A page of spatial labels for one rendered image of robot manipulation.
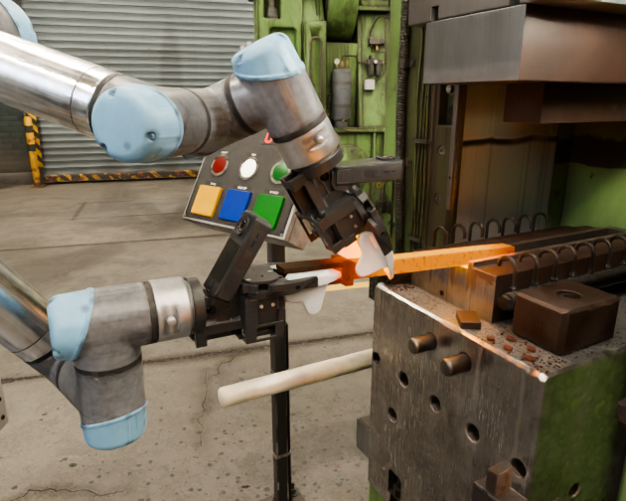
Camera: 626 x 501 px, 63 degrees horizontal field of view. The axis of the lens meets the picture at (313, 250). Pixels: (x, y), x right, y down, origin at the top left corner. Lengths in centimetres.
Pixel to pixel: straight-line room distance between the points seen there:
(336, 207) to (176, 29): 799
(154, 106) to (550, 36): 54
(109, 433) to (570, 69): 77
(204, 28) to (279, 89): 803
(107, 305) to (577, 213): 103
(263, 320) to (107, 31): 807
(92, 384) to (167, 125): 30
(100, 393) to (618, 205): 104
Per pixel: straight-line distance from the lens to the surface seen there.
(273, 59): 61
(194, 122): 57
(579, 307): 77
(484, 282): 83
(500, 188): 117
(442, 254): 81
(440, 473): 95
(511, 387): 76
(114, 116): 54
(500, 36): 80
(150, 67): 854
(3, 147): 889
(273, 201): 113
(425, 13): 93
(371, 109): 569
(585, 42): 87
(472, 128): 109
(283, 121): 62
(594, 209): 128
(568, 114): 92
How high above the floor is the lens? 125
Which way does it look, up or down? 17 degrees down
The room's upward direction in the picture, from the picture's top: straight up
